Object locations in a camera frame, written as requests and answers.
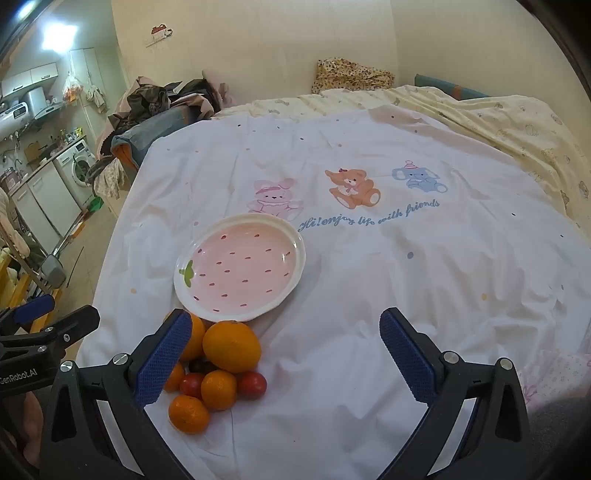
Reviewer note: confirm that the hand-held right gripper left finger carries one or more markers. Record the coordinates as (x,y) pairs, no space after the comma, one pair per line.
(164,362)

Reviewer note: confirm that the white base cabinets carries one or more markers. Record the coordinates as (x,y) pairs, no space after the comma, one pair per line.
(41,205)

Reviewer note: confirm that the pink strawberry ceramic plate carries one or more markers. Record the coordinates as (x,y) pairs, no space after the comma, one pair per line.
(240,267)

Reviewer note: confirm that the floral yellow pillow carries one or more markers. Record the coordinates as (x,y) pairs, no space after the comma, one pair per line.
(351,74)

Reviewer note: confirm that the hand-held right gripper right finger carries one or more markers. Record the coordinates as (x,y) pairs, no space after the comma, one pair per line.
(408,362)

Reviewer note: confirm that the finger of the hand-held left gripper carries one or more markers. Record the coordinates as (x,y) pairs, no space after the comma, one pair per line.
(60,330)
(32,310)

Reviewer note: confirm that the white wall cabinets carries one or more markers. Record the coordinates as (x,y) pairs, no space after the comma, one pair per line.
(30,79)

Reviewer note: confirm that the teal cushion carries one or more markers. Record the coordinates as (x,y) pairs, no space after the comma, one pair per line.
(443,86)

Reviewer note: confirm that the yellow wooden rack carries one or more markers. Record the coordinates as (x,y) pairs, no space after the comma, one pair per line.
(18,288)

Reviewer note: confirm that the ceiling light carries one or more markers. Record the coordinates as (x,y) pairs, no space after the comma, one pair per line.
(57,34)

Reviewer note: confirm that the floral cloth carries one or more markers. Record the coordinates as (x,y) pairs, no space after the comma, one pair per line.
(111,181)

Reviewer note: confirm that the grey dustpan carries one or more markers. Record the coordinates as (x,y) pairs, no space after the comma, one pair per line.
(52,271)

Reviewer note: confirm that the hanging plastic bag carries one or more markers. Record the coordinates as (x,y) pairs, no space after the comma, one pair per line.
(71,90)

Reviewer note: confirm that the white washing machine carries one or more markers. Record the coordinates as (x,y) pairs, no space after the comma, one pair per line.
(78,164)

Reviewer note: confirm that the yellow bear printed sheet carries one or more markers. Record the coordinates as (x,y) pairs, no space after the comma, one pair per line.
(517,134)

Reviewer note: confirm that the red cherry tomato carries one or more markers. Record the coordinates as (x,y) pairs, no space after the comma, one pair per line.
(252,385)
(191,385)

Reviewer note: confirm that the hanging towel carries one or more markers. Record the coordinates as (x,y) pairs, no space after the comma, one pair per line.
(97,98)

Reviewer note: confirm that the wall sticker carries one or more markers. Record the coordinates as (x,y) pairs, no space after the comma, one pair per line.
(159,34)

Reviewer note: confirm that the small mandarin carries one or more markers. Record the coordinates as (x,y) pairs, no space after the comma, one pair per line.
(219,390)
(188,414)
(175,377)

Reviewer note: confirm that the pink lace blanket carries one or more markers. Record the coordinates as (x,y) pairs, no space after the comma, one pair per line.
(556,374)

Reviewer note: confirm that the pile of dark clothes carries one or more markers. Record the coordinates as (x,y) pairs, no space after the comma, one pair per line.
(159,108)

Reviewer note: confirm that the white cartoon printed blanket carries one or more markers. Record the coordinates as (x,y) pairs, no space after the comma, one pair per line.
(369,258)

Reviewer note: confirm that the large orange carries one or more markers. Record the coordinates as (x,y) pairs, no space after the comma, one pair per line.
(196,339)
(231,346)

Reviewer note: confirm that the white water heater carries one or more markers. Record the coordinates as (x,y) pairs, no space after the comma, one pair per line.
(21,113)

